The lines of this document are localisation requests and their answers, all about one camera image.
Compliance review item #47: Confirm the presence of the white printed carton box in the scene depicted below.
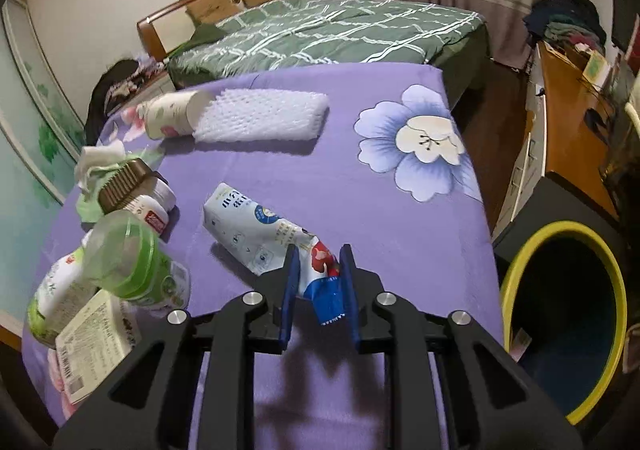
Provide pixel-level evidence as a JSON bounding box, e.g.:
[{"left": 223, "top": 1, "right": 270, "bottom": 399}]
[{"left": 55, "top": 289, "right": 138, "bottom": 403}]

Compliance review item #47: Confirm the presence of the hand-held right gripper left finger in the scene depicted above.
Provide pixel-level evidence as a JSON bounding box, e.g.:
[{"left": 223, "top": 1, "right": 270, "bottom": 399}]
[{"left": 52, "top": 245, "right": 301, "bottom": 450}]

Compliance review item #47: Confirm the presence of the bed with green quilt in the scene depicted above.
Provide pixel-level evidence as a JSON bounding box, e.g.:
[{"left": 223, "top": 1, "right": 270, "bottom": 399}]
[{"left": 167, "top": 0, "right": 488, "bottom": 81}]

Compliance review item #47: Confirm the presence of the wooden bed headboard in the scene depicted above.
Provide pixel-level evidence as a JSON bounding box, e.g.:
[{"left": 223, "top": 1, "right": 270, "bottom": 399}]
[{"left": 137, "top": 0, "right": 308, "bottom": 63}]

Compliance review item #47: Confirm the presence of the clear cup with green lid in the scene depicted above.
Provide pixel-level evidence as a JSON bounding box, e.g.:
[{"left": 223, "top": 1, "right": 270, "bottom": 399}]
[{"left": 82, "top": 209, "right": 191, "bottom": 311}]

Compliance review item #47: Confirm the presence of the dark green cloth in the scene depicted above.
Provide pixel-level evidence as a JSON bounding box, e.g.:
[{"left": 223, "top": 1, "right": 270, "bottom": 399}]
[{"left": 172, "top": 22, "right": 228, "bottom": 56}]

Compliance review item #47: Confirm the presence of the blue bin with yellow rim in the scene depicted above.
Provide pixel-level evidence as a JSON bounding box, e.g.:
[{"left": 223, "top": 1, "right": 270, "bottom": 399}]
[{"left": 500, "top": 221, "right": 628, "bottom": 423}]

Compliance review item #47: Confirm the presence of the floral paper cup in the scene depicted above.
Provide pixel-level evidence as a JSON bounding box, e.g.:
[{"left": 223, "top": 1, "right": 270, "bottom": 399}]
[{"left": 137, "top": 90, "right": 218, "bottom": 140}]

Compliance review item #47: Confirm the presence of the jar with brown ribbed lid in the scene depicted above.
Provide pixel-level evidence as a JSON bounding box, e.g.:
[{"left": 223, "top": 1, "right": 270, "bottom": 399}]
[{"left": 97, "top": 157, "right": 168, "bottom": 213}]

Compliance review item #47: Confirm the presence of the pale green box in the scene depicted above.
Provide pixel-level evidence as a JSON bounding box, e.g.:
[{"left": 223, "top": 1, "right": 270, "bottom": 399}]
[{"left": 582, "top": 52, "right": 608, "bottom": 83}]

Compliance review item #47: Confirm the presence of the long wooden desk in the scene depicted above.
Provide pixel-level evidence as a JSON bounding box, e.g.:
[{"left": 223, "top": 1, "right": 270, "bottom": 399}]
[{"left": 497, "top": 40, "right": 621, "bottom": 236}]

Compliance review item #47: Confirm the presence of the wardrobe with painted door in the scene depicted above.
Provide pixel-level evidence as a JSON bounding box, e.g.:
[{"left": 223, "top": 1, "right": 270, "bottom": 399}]
[{"left": 0, "top": 0, "right": 86, "bottom": 346}]

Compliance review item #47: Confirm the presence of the light green plastic bag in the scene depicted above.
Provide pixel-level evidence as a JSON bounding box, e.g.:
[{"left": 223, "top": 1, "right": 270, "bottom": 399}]
[{"left": 75, "top": 162, "right": 123, "bottom": 223}]

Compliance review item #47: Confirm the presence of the green and white packet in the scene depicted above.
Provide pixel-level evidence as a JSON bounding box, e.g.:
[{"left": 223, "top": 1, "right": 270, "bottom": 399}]
[{"left": 27, "top": 230, "right": 101, "bottom": 348}]

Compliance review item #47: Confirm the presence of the pile of clothes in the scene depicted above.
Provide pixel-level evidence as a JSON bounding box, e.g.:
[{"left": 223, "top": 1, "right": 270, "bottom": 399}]
[{"left": 524, "top": 0, "right": 608, "bottom": 51}]

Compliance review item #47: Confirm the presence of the white and blue milk carton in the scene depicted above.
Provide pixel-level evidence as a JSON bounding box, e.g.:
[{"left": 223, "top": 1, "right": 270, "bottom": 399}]
[{"left": 202, "top": 182, "right": 321, "bottom": 277}]

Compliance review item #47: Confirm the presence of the crumpled white tissue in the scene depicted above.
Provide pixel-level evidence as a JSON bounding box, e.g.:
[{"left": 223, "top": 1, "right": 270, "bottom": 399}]
[{"left": 75, "top": 139, "right": 128, "bottom": 191}]

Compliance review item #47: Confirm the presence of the white foam net sleeve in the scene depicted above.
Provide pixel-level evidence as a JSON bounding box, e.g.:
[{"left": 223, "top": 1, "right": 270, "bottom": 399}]
[{"left": 192, "top": 87, "right": 331, "bottom": 145}]

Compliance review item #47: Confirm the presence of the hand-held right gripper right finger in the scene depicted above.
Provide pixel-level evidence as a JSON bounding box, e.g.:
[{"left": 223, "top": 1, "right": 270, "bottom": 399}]
[{"left": 339, "top": 245, "right": 583, "bottom": 450}]

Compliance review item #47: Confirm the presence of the dark clothes heap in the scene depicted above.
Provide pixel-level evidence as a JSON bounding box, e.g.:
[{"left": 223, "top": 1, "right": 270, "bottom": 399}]
[{"left": 85, "top": 59, "right": 156, "bottom": 146}]

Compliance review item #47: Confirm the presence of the red and blue snack wrapper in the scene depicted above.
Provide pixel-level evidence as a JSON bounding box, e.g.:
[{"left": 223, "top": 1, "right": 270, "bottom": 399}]
[{"left": 297, "top": 230, "right": 348, "bottom": 326}]

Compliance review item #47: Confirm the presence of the white pill bottle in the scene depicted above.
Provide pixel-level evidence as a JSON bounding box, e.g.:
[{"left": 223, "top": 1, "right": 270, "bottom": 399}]
[{"left": 127, "top": 182, "right": 177, "bottom": 237}]

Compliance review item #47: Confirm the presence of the purple floral tablecloth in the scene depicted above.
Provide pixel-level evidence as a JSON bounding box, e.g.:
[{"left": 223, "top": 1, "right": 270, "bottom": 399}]
[{"left": 22, "top": 61, "right": 506, "bottom": 450}]

